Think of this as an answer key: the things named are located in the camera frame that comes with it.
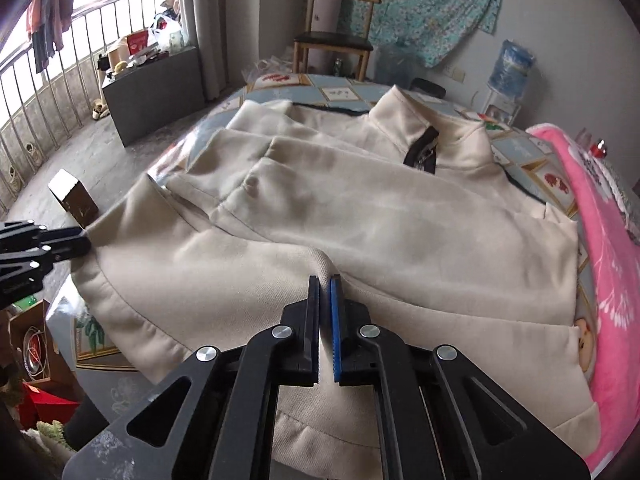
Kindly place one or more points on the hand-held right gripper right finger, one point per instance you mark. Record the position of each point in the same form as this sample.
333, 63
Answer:
336, 330

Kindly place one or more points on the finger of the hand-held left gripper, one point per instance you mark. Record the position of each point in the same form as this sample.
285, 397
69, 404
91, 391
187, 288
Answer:
22, 234
67, 246

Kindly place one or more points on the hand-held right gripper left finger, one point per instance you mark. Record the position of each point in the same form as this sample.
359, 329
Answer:
312, 340

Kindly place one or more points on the cream zip jacket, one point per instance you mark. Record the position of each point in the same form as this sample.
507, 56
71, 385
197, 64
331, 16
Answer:
400, 240

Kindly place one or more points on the hanging clothes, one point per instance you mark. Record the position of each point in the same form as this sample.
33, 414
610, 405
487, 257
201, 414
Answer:
50, 15

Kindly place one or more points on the open cardboard box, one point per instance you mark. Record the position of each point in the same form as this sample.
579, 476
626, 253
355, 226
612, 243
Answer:
40, 345

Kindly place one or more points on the metal window railing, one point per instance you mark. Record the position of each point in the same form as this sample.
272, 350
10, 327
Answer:
60, 110

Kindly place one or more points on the pale slippers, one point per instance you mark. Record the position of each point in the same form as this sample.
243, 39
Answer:
100, 110

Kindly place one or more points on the person's green fuzzy sweater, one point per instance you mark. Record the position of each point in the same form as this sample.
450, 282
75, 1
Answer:
52, 435

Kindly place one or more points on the grey cabinet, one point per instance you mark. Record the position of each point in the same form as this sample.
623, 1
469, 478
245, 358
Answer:
155, 90

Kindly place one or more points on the red box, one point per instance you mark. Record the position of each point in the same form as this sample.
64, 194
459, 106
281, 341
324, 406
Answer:
137, 42

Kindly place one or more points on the white plastic bag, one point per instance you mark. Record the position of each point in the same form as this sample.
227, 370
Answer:
165, 30

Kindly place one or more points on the patterned tablecloth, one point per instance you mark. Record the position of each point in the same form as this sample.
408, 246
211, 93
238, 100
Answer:
340, 92

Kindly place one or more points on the black pot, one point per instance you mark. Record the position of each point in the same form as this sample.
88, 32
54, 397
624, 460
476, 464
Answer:
427, 89

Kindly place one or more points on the grey curtain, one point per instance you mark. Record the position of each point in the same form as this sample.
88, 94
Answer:
205, 25

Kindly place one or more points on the green bottle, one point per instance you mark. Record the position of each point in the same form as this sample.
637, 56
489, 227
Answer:
338, 66

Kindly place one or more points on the white water dispenser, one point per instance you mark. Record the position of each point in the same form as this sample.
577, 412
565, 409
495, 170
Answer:
495, 110

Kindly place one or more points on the empty clear water jug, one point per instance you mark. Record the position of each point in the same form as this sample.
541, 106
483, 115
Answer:
397, 62

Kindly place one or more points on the wooden chair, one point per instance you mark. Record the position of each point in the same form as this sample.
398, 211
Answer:
332, 42

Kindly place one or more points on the pink floral blanket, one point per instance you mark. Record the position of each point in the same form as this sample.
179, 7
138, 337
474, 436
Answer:
610, 240

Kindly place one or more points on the small pink bottle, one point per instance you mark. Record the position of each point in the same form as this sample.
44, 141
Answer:
583, 136

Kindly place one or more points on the blue water bottle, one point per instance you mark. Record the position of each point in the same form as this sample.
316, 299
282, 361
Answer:
511, 67

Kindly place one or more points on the silver quilted cloth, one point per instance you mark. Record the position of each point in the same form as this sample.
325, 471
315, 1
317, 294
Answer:
622, 195

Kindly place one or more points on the small red container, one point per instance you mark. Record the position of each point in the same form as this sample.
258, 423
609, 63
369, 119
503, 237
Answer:
598, 150

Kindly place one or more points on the white cylinder container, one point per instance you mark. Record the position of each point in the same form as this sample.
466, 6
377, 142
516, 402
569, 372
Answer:
325, 7

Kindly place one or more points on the wall socket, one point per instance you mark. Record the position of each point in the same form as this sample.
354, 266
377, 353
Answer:
453, 72

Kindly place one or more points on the teal floral wall cloth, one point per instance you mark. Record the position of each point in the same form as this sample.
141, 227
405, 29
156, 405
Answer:
425, 5

